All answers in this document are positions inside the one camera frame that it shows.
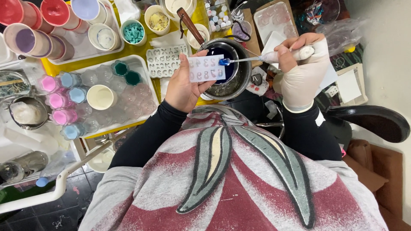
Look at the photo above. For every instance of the white tray with candle glasses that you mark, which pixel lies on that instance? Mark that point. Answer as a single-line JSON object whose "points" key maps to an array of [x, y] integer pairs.
{"points": [[141, 62]]}

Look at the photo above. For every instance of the white cup with blue residue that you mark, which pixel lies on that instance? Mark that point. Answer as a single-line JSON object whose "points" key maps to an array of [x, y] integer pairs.
{"points": [[104, 38]]}

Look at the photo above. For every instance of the plastic bottle with blue cap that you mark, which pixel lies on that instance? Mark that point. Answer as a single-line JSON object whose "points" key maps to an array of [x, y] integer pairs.
{"points": [[54, 170]]}

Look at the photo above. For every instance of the small yellow cap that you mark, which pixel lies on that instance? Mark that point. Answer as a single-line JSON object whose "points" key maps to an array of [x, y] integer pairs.
{"points": [[350, 49]]}

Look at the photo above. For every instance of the large white plastic container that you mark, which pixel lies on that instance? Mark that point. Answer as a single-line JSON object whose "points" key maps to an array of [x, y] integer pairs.
{"points": [[179, 6]]}

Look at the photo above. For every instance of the clear plastic bag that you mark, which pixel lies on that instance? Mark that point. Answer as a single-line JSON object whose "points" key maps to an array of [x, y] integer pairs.
{"points": [[340, 35]]}

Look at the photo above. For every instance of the pink candle glass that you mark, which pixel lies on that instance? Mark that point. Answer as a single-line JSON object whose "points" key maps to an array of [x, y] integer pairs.
{"points": [[62, 117], [48, 84], [57, 100]]}

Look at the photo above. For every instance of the purple-lined paper cup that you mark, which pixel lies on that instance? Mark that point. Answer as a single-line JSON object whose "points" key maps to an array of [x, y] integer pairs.
{"points": [[27, 40]]}

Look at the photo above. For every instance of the teal candle glass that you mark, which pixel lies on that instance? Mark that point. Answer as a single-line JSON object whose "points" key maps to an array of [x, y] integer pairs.
{"points": [[120, 68], [133, 78]]}

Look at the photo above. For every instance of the white tube cart frame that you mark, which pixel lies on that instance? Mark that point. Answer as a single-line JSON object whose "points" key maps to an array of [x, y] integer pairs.
{"points": [[48, 195]]}

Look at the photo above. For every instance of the cup of yellow wax flakes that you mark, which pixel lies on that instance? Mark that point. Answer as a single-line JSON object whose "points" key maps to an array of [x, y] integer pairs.
{"points": [[158, 21]]}

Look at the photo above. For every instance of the light blue candle glass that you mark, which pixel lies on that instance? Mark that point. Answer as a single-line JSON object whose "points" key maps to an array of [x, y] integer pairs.
{"points": [[77, 95], [69, 79], [71, 132]]}

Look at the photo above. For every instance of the cream wax cup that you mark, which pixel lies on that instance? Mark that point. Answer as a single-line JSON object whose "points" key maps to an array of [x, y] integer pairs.
{"points": [[101, 97]]}

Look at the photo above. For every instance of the cup of teal wax shapes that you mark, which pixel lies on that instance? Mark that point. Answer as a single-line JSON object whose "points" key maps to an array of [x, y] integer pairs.
{"points": [[133, 32]]}

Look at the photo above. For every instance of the brown cardboard sheet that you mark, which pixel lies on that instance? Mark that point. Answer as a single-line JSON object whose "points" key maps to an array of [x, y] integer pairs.
{"points": [[253, 48]]}

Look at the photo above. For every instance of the person's left hand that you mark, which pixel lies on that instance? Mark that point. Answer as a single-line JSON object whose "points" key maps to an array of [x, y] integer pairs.
{"points": [[181, 93]]}

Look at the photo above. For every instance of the person's right hand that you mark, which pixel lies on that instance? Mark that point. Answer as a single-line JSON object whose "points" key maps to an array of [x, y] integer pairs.
{"points": [[300, 81]]}

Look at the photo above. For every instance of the black chair seat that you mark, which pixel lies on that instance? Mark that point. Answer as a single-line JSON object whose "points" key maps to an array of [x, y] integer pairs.
{"points": [[375, 123]]}

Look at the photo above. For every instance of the clear box of pastel beads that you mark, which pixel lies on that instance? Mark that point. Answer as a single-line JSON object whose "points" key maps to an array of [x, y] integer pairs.
{"points": [[218, 16]]}

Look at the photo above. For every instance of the glass bowl with wooden sticks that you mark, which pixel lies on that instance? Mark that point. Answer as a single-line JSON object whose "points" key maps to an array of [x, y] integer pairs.
{"points": [[14, 85]]}

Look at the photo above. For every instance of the clear glass with foil wrappers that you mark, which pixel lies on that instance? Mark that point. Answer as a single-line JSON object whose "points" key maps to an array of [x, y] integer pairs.
{"points": [[322, 11]]}

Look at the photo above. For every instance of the clear silicone number mold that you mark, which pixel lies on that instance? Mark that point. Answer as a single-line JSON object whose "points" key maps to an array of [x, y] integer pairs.
{"points": [[205, 69]]}

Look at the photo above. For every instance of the glass bowl of blue liquid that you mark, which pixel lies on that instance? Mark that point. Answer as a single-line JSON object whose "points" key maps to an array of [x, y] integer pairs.
{"points": [[231, 71]]}

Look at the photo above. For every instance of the group of clear empty glasses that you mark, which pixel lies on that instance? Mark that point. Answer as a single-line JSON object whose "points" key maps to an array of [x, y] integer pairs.
{"points": [[135, 99]]}

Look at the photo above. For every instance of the clear cup with purple tint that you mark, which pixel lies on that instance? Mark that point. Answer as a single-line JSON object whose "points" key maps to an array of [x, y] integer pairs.
{"points": [[241, 30]]}

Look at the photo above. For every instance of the white tray with paper cups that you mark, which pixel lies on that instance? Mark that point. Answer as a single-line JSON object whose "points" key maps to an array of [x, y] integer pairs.
{"points": [[80, 45]]}

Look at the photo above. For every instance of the steel pot of white wax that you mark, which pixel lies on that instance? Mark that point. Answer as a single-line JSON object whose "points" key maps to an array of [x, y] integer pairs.
{"points": [[27, 114]]}

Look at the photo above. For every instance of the stack of white papers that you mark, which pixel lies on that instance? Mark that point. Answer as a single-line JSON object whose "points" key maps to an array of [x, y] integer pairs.
{"points": [[350, 85]]}

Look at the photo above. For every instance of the steel cylinder flask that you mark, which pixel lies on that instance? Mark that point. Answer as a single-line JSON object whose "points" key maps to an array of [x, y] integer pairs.
{"points": [[22, 166]]}

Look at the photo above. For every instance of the white bucket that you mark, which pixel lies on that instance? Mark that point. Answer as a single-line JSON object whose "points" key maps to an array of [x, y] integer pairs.
{"points": [[101, 160]]}

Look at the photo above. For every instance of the white bulb pipette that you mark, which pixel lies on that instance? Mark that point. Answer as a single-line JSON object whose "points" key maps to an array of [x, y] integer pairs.
{"points": [[269, 57]]}

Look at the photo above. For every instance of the red-lined paper cup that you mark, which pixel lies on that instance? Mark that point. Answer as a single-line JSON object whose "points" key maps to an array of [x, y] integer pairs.
{"points": [[56, 11], [11, 11]]}

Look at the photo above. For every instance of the white tissue paper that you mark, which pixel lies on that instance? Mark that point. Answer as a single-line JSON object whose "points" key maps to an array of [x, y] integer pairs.
{"points": [[163, 40]]}

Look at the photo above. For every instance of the stained white tissue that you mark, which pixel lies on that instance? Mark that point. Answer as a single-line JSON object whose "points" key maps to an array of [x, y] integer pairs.
{"points": [[261, 89]]}

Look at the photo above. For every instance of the lavender-lined paper cup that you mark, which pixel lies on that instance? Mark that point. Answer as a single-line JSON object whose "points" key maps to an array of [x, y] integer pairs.
{"points": [[85, 8]]}

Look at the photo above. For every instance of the white tray of clear molds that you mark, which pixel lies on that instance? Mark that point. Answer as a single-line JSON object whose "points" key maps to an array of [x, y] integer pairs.
{"points": [[274, 21]]}

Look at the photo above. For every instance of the metal stool frame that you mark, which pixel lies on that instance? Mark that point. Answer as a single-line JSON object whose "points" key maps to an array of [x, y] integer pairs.
{"points": [[273, 125]]}

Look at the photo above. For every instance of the white silicone letter mold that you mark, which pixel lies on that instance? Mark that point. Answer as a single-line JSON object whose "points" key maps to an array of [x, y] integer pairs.
{"points": [[162, 62]]}

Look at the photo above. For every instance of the person's grey red shirt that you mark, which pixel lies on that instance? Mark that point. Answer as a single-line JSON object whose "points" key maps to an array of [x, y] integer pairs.
{"points": [[234, 186]]}

